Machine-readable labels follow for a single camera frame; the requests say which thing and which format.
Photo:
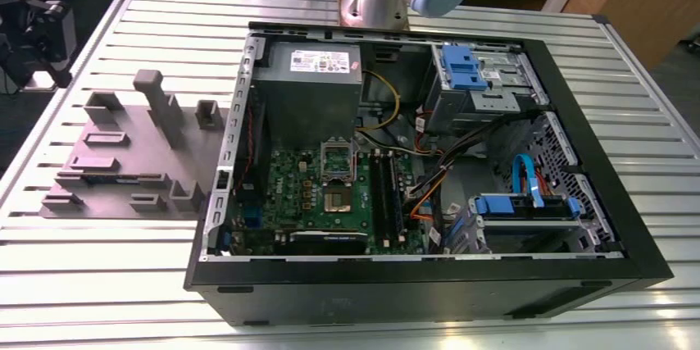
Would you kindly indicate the green motherboard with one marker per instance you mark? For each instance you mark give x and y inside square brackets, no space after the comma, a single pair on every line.
[287,169]

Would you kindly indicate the silver disk bay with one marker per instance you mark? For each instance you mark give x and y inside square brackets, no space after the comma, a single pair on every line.
[591,239]

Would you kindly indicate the grey power supply unit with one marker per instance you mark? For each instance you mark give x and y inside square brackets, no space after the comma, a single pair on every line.
[306,104]

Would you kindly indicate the black RAM slot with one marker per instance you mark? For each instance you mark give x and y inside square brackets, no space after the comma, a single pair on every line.
[376,198]

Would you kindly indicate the blue plastic drive rail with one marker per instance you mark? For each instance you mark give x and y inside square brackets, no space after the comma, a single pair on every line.
[455,235]

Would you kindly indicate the blue plastic drive latch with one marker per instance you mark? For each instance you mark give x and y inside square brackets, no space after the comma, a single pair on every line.
[459,63]

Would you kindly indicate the black PC case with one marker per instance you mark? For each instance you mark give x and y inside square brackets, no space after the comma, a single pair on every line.
[383,296]

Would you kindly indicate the grey parts rack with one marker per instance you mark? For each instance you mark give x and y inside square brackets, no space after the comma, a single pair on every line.
[136,161]

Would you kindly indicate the thin metal locking lever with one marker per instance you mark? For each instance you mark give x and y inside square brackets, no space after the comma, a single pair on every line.
[359,145]

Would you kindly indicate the black graphics card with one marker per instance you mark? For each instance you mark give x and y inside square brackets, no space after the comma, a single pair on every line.
[328,243]

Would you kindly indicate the CPU socket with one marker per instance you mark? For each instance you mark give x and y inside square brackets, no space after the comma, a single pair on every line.
[340,199]

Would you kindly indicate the hard disk in blue carrier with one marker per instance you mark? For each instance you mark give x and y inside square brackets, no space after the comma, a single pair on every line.
[500,205]

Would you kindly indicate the silver drive cage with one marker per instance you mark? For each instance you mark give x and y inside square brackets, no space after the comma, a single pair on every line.
[492,104]

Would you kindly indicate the RAM stick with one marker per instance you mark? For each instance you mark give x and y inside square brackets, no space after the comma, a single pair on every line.
[126,180]

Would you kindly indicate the blue board connector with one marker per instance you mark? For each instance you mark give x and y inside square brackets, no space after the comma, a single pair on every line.
[252,219]

